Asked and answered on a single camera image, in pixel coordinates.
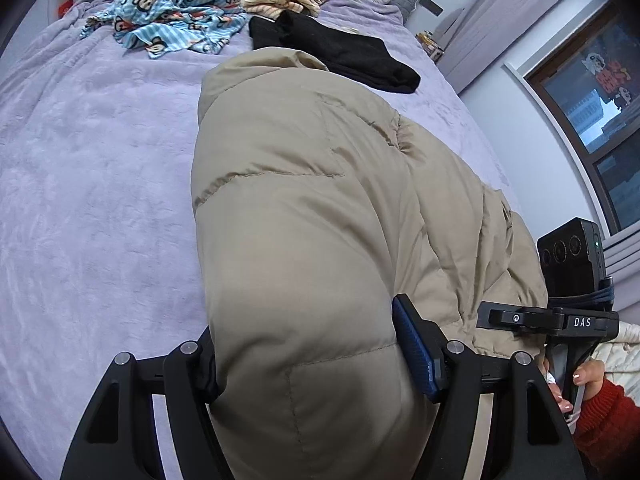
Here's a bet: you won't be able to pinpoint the beige puffer jacket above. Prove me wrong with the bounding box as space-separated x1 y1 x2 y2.
191 48 548 479

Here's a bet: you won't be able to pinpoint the red right sleeve forearm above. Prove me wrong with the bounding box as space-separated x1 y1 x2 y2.
574 379 639 479

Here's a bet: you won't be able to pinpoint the person's right hand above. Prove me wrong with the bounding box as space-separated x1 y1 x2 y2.
524 354 605 428

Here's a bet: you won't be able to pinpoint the white radiator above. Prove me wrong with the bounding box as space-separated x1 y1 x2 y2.
603 222 640 312

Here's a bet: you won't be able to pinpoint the dark framed window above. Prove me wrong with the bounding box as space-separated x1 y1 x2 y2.
525 3 639 234

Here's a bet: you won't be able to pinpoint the shelf items by curtain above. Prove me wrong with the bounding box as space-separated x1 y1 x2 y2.
416 30 444 63

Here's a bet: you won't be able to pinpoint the black folded garment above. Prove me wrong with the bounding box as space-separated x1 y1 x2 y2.
248 11 421 94

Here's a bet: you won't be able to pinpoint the grey curtain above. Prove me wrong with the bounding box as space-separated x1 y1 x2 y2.
437 0 560 92

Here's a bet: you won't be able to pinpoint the blue monkey print garment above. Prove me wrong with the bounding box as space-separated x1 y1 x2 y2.
80 0 247 58

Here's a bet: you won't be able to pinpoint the black camera box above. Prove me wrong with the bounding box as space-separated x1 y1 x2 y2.
537 218 606 298

